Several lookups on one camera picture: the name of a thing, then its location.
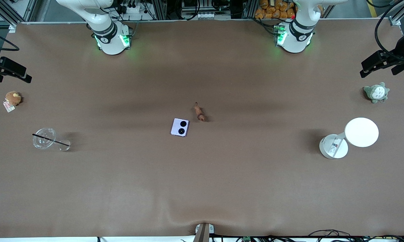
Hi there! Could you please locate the white round table lamp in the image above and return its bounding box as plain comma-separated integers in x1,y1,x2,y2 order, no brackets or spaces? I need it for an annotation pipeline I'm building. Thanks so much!
319,117,379,159

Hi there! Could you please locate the orange plush toy pile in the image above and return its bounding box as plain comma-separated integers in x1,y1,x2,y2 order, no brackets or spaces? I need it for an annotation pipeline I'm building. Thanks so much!
255,0,323,19

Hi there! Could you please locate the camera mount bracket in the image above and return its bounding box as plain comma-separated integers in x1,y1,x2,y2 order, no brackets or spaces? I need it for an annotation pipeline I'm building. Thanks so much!
194,223,215,242

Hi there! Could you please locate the brown plush toy with tag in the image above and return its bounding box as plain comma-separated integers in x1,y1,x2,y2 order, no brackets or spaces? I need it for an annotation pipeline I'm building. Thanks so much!
3,91,22,113

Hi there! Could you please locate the brown lion statue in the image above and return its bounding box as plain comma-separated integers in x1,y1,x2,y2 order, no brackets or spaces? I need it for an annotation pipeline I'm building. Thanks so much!
194,102,206,122

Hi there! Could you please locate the black drinking straw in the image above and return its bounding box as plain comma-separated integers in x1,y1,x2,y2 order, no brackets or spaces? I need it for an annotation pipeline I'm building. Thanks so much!
32,133,70,147

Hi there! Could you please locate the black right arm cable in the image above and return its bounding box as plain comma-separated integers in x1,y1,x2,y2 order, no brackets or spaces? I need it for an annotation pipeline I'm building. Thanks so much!
0,29,20,51

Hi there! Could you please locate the clear plastic cup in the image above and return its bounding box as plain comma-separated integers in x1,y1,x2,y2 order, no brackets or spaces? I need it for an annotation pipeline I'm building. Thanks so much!
33,127,71,152

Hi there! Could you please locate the purple flip phone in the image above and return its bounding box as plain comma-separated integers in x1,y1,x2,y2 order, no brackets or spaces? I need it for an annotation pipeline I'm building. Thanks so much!
170,118,190,137

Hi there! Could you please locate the black floor cable bundle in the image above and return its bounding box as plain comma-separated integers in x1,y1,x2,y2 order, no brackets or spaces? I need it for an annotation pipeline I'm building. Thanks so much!
306,230,404,242

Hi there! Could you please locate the grey totoro plush toy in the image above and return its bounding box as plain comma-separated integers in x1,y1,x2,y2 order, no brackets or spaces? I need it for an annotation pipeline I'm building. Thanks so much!
363,82,390,104

